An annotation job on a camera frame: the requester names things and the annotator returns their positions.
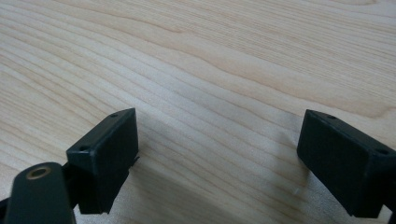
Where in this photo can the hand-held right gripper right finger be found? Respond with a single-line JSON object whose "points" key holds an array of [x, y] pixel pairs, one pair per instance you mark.
{"points": [[345, 165]]}

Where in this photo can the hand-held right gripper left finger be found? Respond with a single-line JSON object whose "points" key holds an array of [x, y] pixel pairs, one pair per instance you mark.
{"points": [[106, 161]]}

